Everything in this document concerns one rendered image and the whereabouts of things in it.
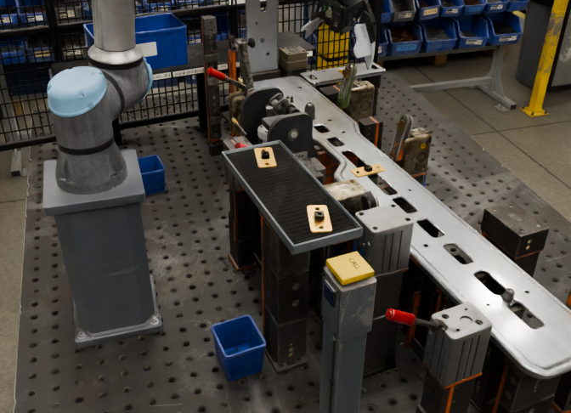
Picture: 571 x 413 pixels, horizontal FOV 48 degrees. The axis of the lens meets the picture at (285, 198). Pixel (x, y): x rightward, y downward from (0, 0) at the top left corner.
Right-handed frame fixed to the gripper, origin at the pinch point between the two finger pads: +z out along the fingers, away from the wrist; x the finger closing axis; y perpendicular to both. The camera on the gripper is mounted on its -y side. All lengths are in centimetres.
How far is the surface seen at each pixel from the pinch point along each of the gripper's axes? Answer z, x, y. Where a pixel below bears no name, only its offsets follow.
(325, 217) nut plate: 15.0, 17.1, 26.3
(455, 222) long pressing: 32.6, 33.1, -7.9
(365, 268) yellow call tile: 11.5, 29.9, 34.3
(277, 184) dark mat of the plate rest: 18.8, 3.4, 22.0
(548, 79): 153, 4, -294
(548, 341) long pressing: 24, 60, 17
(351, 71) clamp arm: 39, -20, -50
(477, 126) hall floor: 177, -18, -248
